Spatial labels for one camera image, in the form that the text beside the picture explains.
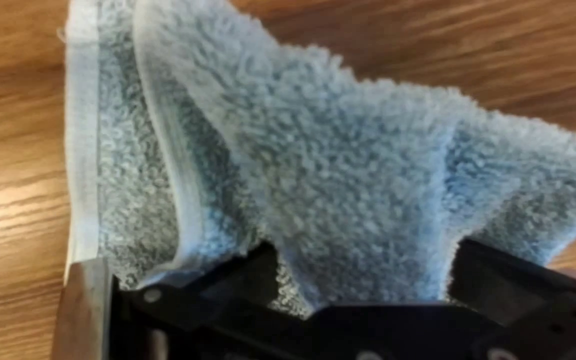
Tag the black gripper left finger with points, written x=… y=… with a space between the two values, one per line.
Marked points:
x=201 y=306

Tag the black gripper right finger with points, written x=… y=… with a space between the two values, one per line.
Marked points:
x=540 y=306

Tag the light blue towel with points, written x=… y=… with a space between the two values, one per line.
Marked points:
x=340 y=166

